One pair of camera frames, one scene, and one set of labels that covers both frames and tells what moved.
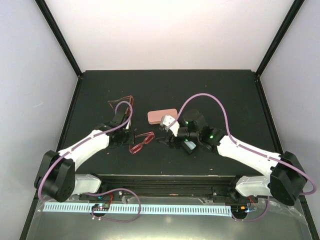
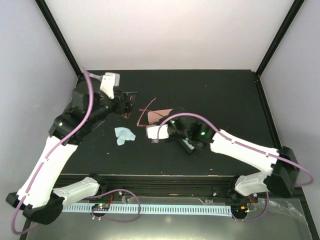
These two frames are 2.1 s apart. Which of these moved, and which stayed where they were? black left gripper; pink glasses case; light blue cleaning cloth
Moved: black left gripper
Stayed: light blue cleaning cloth; pink glasses case
